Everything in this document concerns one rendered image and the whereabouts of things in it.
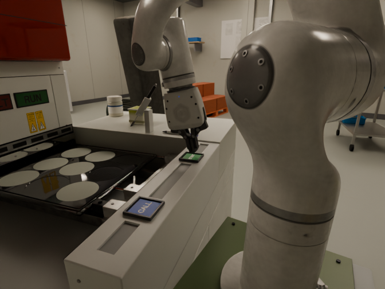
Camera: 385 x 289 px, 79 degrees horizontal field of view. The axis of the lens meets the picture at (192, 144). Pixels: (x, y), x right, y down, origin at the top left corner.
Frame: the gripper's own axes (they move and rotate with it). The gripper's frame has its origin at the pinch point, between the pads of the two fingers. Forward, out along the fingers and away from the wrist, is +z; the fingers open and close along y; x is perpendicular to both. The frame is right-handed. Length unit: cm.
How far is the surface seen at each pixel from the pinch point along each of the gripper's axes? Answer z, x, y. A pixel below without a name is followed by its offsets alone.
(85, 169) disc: 2.9, -6.1, -34.7
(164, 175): 3.3, -12.7, -3.5
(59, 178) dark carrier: 2.4, -13.1, -37.4
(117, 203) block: 6.6, -19.9, -13.0
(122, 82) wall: -59, 687, -508
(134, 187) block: 6.6, -11.9, -13.4
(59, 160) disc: 0.2, -3.5, -47.6
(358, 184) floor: 122, 207, 89
